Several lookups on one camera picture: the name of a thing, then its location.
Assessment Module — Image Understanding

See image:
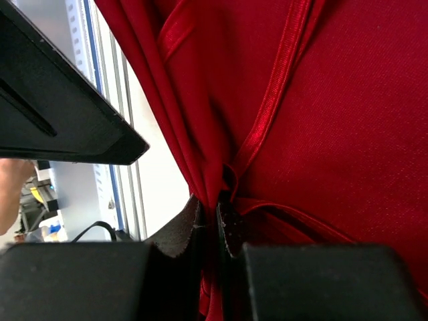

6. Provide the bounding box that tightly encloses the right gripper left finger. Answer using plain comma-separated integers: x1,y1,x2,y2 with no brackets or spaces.
1,197,204,320

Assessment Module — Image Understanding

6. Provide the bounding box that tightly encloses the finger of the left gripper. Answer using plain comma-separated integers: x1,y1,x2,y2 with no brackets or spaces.
1,1,149,164

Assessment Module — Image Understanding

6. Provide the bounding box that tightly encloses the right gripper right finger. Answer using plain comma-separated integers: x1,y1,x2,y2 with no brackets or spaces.
216,202,427,320

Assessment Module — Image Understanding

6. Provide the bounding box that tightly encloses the red cloth napkin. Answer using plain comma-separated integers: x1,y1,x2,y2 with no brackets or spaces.
97,1,427,320

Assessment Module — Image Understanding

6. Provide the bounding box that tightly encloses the aluminium front rail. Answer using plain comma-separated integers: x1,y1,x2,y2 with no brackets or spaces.
82,1,148,240

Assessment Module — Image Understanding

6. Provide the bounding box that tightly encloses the white slotted cable duct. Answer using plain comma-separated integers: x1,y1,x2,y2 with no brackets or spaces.
65,0,117,225

